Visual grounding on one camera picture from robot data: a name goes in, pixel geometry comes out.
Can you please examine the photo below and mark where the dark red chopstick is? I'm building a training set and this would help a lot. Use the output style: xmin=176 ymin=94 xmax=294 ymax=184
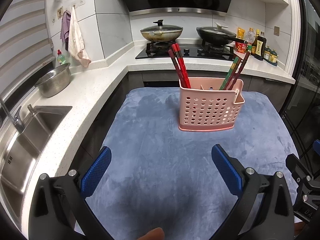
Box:
xmin=168 ymin=49 xmax=187 ymax=88

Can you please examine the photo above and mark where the chrome sink faucet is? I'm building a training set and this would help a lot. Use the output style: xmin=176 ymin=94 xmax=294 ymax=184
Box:
xmin=0 ymin=98 xmax=25 ymax=133

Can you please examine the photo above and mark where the black wok with handle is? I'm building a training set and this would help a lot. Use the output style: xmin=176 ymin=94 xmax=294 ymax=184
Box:
xmin=196 ymin=23 xmax=248 ymax=46

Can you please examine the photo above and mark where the pink plastic utensil holder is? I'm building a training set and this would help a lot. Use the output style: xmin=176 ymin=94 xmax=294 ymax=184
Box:
xmin=178 ymin=77 xmax=245 ymax=132

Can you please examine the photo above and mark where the green gold-band chopstick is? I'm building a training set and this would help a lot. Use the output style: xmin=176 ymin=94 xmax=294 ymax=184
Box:
xmin=224 ymin=57 xmax=241 ymax=90

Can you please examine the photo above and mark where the beige lidded pan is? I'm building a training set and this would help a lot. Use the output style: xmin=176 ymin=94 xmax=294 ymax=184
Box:
xmin=140 ymin=20 xmax=183 ymax=42

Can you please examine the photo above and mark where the clear oil bottle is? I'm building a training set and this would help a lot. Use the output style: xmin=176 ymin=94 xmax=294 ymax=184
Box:
xmin=246 ymin=28 xmax=255 ymax=53

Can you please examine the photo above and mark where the yellow seasoning packet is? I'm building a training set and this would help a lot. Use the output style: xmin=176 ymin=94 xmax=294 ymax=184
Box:
xmin=236 ymin=27 xmax=245 ymax=43

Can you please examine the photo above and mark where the white countertop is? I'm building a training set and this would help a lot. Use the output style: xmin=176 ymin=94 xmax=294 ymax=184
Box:
xmin=21 ymin=41 xmax=173 ymax=237

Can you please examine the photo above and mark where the bright red chopstick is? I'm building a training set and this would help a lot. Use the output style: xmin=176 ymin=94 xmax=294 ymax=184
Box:
xmin=171 ymin=43 xmax=191 ymax=89

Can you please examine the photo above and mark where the dark maroon thin chopstick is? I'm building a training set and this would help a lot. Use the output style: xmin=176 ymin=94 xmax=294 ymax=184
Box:
xmin=223 ymin=51 xmax=251 ymax=90

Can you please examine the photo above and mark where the small condiment jars rack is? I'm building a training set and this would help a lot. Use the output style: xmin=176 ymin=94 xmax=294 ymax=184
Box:
xmin=264 ymin=46 xmax=278 ymax=66

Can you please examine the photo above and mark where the stainless steel sink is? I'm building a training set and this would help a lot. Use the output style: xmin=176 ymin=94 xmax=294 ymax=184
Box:
xmin=1 ymin=105 xmax=72 ymax=228

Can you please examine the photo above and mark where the maroon gold-band chopstick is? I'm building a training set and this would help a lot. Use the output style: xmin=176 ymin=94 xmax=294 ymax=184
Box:
xmin=226 ymin=51 xmax=251 ymax=90

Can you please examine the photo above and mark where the green dish soap bottle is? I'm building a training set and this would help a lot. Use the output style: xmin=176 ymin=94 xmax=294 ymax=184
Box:
xmin=57 ymin=49 xmax=66 ymax=65

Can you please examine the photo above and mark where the left human hand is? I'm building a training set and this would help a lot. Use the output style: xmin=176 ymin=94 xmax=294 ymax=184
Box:
xmin=137 ymin=228 xmax=165 ymax=240

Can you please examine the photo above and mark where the white hanging towel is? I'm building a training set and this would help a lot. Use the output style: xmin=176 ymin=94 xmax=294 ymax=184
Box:
xmin=68 ymin=7 xmax=91 ymax=68

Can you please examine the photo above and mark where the blue-grey plush mat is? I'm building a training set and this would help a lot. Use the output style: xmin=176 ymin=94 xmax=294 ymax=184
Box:
xmin=86 ymin=88 xmax=297 ymax=239

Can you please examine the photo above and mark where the steel mixing bowl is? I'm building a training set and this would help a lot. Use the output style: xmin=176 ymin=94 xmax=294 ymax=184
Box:
xmin=34 ymin=63 xmax=71 ymax=98

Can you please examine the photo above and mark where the red seasoning container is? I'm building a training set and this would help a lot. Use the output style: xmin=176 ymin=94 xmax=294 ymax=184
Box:
xmin=235 ymin=42 xmax=247 ymax=54

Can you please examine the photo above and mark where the purple hanging cloth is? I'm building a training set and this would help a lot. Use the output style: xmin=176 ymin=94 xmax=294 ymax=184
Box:
xmin=60 ymin=10 xmax=71 ymax=51

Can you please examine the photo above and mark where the dark soy sauce bottle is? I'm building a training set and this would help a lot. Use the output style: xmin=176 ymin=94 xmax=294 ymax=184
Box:
xmin=254 ymin=31 xmax=267 ymax=61

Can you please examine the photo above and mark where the black gas stove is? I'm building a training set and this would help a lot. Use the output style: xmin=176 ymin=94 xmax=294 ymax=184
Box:
xmin=136 ymin=41 xmax=234 ymax=61

